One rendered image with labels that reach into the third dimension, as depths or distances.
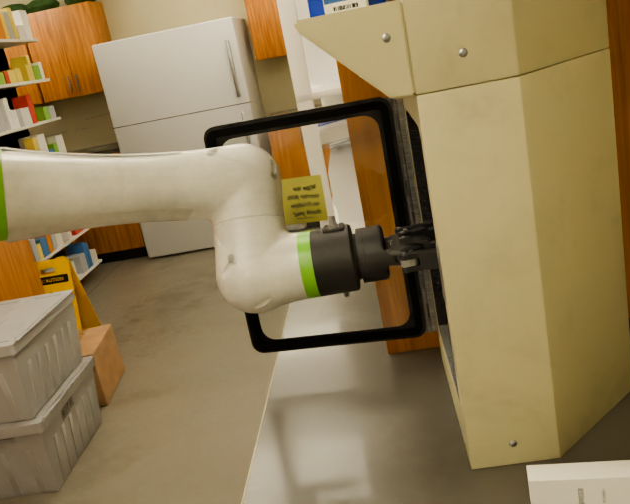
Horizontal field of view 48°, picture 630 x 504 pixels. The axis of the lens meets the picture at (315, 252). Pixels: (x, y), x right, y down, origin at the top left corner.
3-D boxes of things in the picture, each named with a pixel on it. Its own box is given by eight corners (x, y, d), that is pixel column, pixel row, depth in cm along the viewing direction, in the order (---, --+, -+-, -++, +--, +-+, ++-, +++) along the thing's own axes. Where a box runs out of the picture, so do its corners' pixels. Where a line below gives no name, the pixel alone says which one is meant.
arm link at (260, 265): (232, 320, 103) (212, 318, 92) (220, 235, 105) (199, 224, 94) (326, 304, 101) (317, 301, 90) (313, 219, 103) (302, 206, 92)
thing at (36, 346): (96, 354, 324) (75, 287, 315) (39, 423, 266) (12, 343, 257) (11, 367, 329) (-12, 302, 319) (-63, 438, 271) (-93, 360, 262)
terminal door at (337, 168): (428, 336, 117) (390, 94, 106) (254, 354, 124) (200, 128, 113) (428, 334, 118) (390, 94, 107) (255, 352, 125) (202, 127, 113)
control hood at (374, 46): (398, 78, 107) (388, 9, 104) (416, 96, 76) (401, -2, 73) (323, 92, 108) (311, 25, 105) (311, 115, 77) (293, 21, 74)
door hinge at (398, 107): (437, 329, 118) (401, 94, 107) (439, 336, 116) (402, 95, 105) (428, 331, 118) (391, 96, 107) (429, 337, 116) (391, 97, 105)
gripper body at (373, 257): (352, 238, 91) (424, 226, 90) (353, 222, 99) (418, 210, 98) (362, 292, 93) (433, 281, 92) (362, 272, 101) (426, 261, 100)
